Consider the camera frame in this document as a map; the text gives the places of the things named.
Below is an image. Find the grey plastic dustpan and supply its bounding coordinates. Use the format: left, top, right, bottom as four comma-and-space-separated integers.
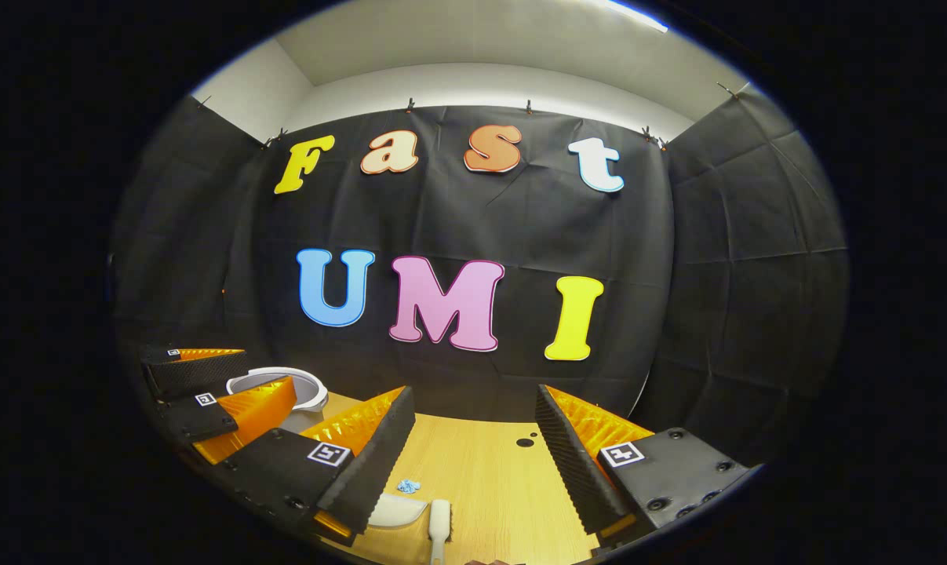
367, 493, 430, 529

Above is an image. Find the small grey broom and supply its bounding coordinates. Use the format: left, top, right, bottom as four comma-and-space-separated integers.
428, 499, 453, 565

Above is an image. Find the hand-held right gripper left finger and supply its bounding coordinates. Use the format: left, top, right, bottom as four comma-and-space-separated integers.
220, 385, 417, 542

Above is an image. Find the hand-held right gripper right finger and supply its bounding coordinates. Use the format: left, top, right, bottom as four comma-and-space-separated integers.
534, 383, 752, 544

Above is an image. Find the white garbage bin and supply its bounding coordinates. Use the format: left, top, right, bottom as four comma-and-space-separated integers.
226, 366, 330, 434

